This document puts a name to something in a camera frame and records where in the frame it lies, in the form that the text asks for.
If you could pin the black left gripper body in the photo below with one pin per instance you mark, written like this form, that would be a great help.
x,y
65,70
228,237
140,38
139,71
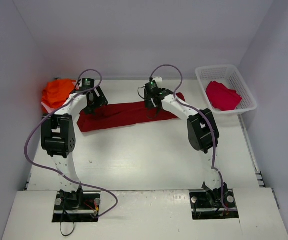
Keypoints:
x,y
94,104

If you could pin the orange folded t shirt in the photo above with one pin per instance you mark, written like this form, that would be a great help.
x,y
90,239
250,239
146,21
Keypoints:
x,y
56,92

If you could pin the red t shirt in basket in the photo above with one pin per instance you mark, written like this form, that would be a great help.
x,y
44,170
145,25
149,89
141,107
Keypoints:
x,y
221,97

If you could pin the pink folded t shirt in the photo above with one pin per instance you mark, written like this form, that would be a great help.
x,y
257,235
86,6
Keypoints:
x,y
46,107

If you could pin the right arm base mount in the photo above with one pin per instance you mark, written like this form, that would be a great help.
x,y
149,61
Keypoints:
x,y
207,204

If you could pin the white plastic basket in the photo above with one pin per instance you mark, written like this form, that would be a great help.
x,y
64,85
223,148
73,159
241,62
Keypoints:
x,y
228,75

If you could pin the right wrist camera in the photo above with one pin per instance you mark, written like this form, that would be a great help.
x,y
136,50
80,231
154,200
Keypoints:
x,y
157,79

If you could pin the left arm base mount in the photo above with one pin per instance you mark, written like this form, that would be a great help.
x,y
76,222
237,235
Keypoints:
x,y
75,207

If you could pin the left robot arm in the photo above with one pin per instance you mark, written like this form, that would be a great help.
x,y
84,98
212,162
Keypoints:
x,y
58,136

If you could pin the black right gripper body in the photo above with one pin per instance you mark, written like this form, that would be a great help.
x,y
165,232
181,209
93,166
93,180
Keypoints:
x,y
151,102

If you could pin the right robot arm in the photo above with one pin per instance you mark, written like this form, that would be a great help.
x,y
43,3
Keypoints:
x,y
202,130

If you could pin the dark red t shirt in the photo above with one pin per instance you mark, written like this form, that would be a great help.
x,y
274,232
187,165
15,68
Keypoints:
x,y
121,115

